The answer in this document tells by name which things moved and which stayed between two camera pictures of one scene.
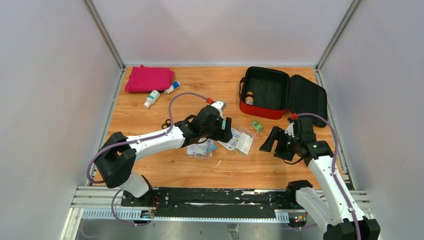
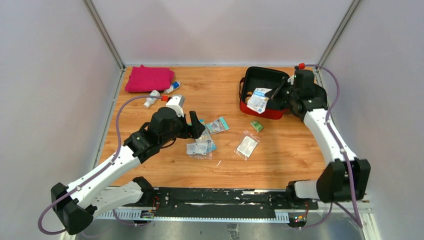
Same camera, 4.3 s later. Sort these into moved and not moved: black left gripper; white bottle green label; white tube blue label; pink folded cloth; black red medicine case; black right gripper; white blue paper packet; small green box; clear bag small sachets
Moved: black left gripper; white blue paper packet; black right gripper
Not moved: white bottle green label; black red medicine case; small green box; white tube blue label; clear bag small sachets; pink folded cloth
